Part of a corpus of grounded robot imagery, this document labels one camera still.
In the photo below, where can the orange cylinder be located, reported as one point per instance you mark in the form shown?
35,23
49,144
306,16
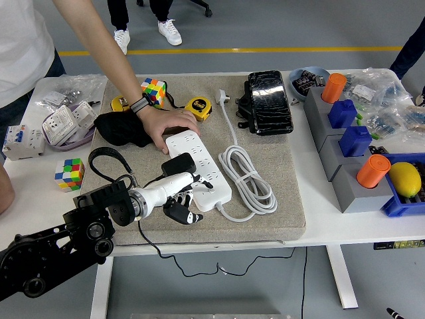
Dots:
373,171
333,88

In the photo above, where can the black plug adapter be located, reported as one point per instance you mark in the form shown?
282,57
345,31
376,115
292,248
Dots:
179,163

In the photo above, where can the glossy black cracked case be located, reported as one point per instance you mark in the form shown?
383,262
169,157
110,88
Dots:
270,99

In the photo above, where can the person's right forearm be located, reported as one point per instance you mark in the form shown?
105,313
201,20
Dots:
5,189

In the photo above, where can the white circuit breaker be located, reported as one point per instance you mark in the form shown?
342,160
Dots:
26,143

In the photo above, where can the clear bag with blue parts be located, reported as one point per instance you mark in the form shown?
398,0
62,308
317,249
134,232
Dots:
385,123

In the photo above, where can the small colourful puzzle cube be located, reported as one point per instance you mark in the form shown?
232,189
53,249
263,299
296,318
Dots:
71,172

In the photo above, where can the black capacitors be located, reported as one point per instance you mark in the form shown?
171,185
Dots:
305,81

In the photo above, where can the blue block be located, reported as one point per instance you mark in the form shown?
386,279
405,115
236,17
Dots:
342,114
355,141

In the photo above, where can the person in white shoes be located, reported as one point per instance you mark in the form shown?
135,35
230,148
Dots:
121,10

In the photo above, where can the grey-brown mat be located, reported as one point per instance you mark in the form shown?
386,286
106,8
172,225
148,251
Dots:
249,229

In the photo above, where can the light blue bowl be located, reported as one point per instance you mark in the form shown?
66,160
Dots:
295,89

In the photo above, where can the black wrist watch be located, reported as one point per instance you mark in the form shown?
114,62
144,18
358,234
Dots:
142,103

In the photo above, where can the green plastic clip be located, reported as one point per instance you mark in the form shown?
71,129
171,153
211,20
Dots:
375,135
359,117

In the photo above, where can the white table leg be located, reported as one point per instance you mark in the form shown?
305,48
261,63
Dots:
101,289
342,279

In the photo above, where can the clear bag with metal parts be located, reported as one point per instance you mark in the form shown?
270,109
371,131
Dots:
66,91

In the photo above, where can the black cloth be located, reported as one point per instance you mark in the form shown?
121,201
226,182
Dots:
116,129

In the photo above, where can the small black clip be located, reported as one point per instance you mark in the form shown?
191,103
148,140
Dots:
376,149

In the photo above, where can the small metal bit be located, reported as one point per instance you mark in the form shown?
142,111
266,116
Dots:
94,102

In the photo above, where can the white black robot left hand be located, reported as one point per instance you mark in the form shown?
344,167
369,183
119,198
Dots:
169,189

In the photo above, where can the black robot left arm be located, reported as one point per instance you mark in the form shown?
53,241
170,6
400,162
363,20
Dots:
103,199

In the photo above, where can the white shoe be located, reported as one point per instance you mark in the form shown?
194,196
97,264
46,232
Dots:
421,100

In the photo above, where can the person's left hand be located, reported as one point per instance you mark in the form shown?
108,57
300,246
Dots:
166,118

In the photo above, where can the large white wall socket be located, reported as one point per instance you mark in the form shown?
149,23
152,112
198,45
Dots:
59,124

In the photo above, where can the large colourful puzzle cube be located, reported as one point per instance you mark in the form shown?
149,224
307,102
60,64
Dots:
156,91

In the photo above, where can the black yellow label strip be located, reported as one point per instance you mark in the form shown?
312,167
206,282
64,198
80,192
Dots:
398,245

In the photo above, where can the blue plastic bin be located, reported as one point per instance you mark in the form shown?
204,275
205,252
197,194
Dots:
398,207

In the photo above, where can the small white wall socket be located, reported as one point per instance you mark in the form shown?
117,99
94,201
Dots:
84,113

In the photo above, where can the person in dark trousers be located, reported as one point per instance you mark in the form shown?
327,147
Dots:
411,50

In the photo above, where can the grey block holder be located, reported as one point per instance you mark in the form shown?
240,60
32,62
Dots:
358,201
312,103
323,129
332,156

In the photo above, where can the clear bag with brown parts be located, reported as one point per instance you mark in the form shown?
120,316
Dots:
415,119

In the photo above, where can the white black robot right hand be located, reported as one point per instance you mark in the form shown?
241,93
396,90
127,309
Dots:
395,314

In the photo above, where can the purple tray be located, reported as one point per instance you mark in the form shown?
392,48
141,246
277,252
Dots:
71,143

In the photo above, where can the person's left forearm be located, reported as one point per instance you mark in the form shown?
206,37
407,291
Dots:
99,43

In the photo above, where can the yellow lemon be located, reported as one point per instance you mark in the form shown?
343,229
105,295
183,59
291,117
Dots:
405,179

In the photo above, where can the white power strip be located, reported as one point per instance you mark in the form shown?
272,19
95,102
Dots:
186,143

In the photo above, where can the small metal clip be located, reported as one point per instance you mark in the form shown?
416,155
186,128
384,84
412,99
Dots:
294,101

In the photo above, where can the small yellow tape measure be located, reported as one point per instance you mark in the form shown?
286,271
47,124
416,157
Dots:
117,103

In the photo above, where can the clear bag with white label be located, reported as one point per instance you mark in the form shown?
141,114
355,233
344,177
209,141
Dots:
375,86

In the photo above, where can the black plastic holder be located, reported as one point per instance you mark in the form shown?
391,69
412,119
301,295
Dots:
244,103

